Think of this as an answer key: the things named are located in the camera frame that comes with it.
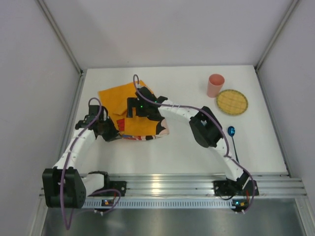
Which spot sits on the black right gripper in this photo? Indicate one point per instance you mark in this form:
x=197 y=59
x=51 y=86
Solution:
x=133 y=108

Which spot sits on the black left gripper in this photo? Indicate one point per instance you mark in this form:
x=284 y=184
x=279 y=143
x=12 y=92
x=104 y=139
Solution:
x=108 y=132

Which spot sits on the orange cartoon print cloth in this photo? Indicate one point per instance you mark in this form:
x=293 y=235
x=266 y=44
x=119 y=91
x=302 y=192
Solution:
x=135 y=128

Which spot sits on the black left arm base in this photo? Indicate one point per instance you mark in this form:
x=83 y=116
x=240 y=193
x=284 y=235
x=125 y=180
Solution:
x=115 y=188

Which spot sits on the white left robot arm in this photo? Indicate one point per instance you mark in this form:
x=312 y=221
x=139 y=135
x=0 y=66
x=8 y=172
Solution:
x=63 y=185

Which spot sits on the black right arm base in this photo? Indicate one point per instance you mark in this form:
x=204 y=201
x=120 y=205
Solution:
x=226 y=189

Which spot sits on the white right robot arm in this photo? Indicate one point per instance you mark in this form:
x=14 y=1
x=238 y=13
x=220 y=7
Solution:
x=205 y=128

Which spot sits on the pink plastic cup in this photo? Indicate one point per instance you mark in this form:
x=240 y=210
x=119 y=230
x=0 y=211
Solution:
x=215 y=83

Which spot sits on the yellow woven round plate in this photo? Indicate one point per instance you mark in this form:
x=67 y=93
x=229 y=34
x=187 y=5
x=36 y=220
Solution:
x=232 y=102

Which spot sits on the blue metal spoon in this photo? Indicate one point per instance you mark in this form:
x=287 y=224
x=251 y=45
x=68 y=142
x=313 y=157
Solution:
x=231 y=133

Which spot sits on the aluminium mounting rail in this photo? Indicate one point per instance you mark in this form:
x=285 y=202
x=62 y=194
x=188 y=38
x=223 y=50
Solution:
x=191 y=192

